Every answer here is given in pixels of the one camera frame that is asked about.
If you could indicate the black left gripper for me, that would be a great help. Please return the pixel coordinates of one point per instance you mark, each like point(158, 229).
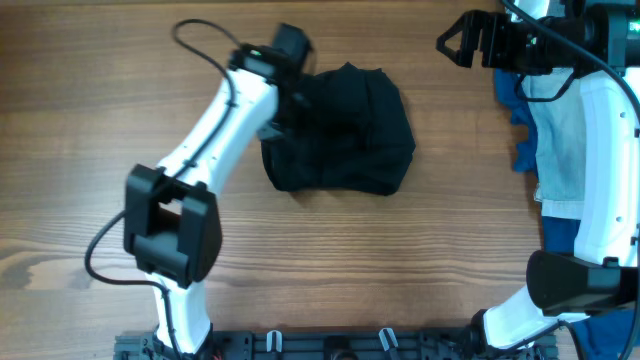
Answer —
point(296, 117)

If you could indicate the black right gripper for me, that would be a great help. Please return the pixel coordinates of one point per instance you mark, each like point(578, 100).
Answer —
point(493, 27)

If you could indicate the black shorts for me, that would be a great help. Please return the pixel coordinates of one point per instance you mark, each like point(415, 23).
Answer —
point(348, 130)

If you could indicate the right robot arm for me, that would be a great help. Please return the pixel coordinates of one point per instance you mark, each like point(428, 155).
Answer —
point(594, 291)

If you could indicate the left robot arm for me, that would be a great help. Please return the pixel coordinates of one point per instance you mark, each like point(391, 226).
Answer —
point(172, 225)

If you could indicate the blue garment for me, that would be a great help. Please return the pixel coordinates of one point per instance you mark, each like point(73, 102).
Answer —
point(558, 234)

